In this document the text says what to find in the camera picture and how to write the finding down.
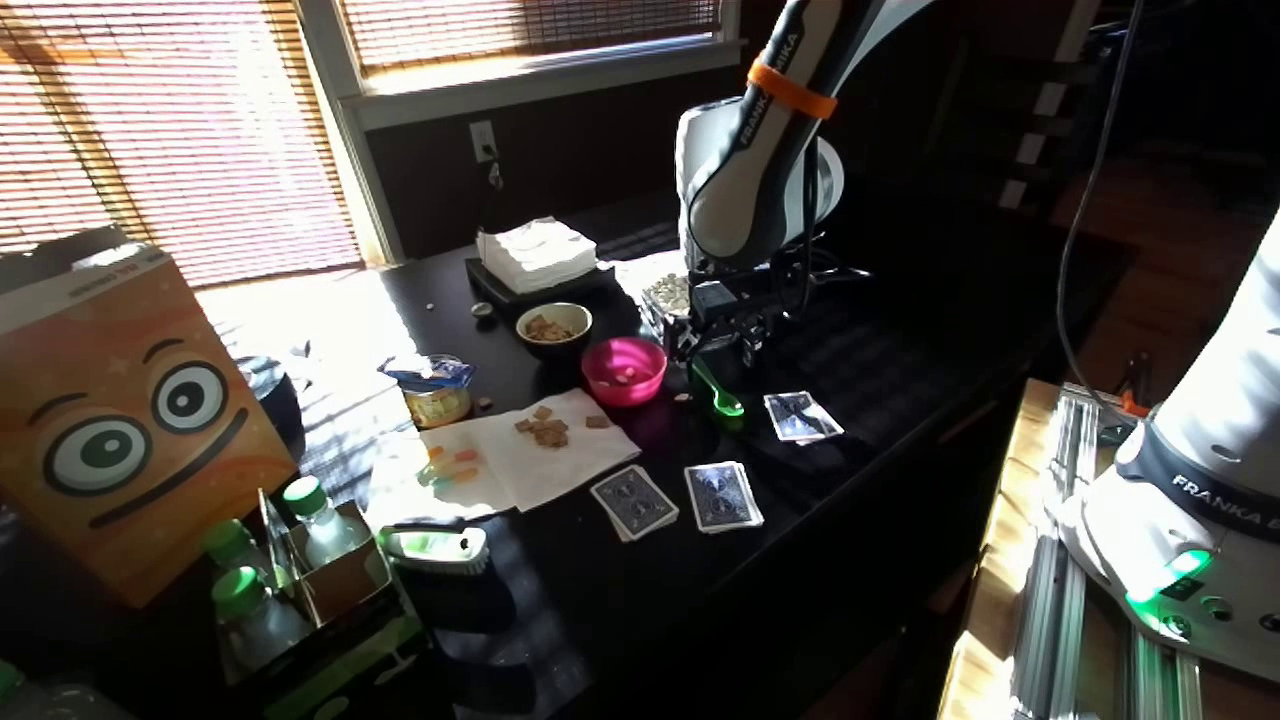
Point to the green cap glass bottle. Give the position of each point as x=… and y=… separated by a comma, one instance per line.
x=313, y=513
x=232, y=545
x=247, y=607

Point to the white cereal bowl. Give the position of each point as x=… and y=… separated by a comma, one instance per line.
x=552, y=326

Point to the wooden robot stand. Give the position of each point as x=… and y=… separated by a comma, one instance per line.
x=987, y=600

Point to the white paper towel sheet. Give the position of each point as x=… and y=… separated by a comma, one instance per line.
x=532, y=465

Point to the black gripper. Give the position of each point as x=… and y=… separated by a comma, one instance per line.
x=734, y=313

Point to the green plastic spoon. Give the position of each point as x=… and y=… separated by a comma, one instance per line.
x=723, y=399

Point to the brown cereal pieces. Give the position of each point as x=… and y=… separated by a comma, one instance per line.
x=552, y=323

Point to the white wall outlet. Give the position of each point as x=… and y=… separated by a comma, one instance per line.
x=486, y=147

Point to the pink plastic bowl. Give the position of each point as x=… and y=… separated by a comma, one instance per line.
x=624, y=370

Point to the white rectangular box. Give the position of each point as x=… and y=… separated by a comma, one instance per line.
x=536, y=253

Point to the brown crumbs pile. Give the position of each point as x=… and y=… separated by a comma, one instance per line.
x=542, y=424

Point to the orange crumbs pile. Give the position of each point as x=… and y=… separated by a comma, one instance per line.
x=459, y=462

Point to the large window blind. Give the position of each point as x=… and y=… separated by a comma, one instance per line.
x=174, y=134

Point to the narrow window blind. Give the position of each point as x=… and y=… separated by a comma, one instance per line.
x=532, y=26

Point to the black tray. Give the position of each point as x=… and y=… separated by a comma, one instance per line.
x=607, y=294

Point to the green bottle carrier box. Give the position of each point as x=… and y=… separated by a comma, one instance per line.
x=346, y=643

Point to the orange cardboard box with face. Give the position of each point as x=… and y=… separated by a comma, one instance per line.
x=122, y=424

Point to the playing card left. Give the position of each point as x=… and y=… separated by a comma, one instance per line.
x=634, y=503

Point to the dark plaid cloth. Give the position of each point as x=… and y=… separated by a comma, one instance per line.
x=523, y=643

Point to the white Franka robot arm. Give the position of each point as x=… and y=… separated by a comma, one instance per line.
x=747, y=175

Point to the aluminium frame rails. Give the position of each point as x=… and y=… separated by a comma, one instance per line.
x=1053, y=600

